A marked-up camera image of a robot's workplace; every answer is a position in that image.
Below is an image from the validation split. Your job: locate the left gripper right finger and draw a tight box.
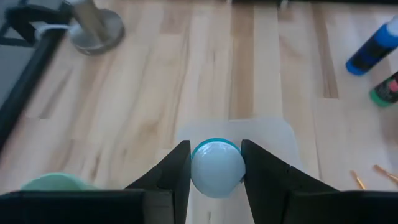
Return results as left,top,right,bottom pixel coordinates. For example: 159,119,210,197
241,139,339,224

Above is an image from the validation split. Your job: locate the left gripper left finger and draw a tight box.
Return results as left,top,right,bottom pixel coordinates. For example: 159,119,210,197
126,140,192,224

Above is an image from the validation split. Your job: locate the small teal paint bottle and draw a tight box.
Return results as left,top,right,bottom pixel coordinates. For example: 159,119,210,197
190,138,246,199

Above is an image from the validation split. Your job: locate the small green paint bottle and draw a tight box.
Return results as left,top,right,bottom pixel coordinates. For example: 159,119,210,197
369,71,398,108

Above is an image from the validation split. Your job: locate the small blue paint bottle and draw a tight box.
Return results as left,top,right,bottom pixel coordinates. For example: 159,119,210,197
345,15,398,77

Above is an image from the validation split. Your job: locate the clear plastic bin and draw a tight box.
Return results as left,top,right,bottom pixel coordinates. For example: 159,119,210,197
175,116,305,224

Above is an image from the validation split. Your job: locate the green plastic cup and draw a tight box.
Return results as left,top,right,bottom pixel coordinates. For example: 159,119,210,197
20,172,99,191

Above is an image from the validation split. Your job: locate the white mushroom lamp brass base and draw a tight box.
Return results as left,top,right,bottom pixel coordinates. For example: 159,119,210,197
63,0,126,57

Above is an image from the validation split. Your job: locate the white lamp cord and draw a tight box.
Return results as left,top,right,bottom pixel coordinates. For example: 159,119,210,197
33,23,82,41

